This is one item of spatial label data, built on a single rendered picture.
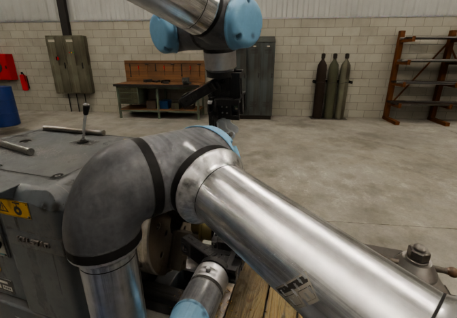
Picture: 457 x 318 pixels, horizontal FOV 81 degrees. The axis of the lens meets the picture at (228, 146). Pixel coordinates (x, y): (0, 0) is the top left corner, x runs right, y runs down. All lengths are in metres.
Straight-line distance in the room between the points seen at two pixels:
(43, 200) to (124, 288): 0.37
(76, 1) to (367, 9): 7.28
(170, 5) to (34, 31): 9.10
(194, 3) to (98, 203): 0.28
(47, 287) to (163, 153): 0.61
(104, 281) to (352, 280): 0.30
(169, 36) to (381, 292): 0.47
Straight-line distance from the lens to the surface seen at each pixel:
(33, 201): 0.75
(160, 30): 0.54
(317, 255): 0.25
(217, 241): 0.69
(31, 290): 0.95
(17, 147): 1.04
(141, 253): 0.74
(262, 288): 0.90
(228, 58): 0.62
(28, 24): 9.56
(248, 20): 0.44
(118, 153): 0.36
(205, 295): 0.57
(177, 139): 0.38
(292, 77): 7.30
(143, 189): 0.34
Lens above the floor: 1.54
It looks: 19 degrees down
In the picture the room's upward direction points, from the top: straight up
